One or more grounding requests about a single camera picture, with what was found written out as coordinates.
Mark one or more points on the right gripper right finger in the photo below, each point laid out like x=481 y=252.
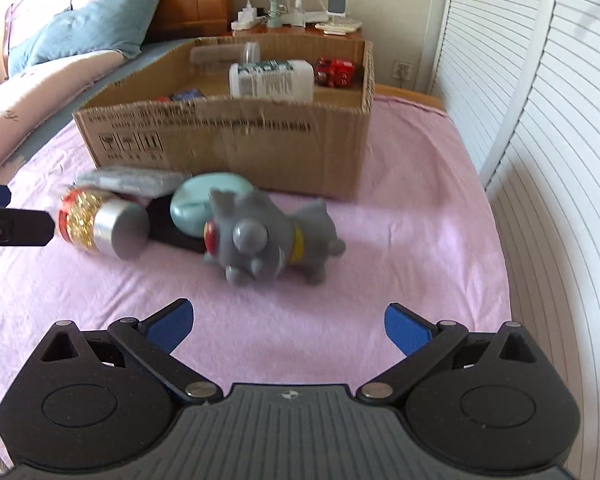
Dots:
x=426 y=347

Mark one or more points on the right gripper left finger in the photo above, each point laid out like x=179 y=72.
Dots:
x=149 y=343

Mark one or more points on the gold capsule bottle silver cap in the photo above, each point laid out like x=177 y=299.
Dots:
x=95 y=220

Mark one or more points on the teal round case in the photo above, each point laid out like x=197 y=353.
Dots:
x=190 y=207

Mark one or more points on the grey toy figure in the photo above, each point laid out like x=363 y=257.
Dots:
x=253 y=240

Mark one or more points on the black blue toy train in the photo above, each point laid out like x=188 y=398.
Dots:
x=181 y=96

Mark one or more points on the clear plastic jar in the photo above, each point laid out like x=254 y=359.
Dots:
x=225 y=53

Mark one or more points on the red toy train car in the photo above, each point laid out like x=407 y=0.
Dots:
x=334 y=73

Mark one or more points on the white green medical bottle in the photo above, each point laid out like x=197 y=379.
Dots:
x=291 y=80

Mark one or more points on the pink white quilt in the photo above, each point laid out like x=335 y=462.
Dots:
x=29 y=98

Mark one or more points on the pink cloth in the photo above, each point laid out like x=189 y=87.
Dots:
x=420 y=232

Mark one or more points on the black flat stand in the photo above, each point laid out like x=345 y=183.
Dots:
x=163 y=230

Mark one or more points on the blue bed sheet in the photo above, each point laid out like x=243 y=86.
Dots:
x=45 y=132

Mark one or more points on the blue pillow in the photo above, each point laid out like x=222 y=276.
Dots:
x=118 y=25

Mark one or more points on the open cardboard box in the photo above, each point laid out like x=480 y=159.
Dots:
x=313 y=148

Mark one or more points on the white louvered closet door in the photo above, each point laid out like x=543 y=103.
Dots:
x=521 y=81

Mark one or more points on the wooden nightstand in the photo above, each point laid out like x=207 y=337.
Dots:
x=310 y=30

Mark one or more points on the white power strip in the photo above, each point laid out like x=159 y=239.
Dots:
x=247 y=18

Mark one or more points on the clear spray bottle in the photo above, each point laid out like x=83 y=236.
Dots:
x=298 y=15

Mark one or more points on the small screen device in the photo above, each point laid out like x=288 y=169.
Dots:
x=336 y=9

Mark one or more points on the wall power outlet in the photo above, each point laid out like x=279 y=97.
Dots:
x=402 y=71

